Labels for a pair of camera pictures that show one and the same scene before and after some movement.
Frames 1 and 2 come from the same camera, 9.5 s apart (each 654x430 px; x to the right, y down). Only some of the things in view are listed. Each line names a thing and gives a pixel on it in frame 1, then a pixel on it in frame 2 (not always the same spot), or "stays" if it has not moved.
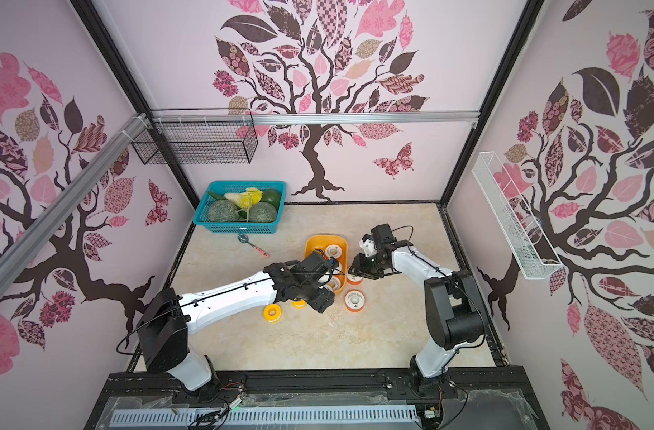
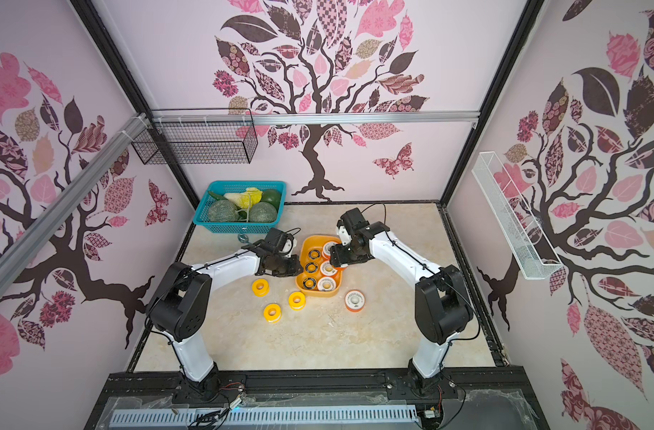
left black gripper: [322, 300] → [293, 270]
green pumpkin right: [262, 212] stays
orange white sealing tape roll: [355, 300] stays
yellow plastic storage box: [335, 246] stays
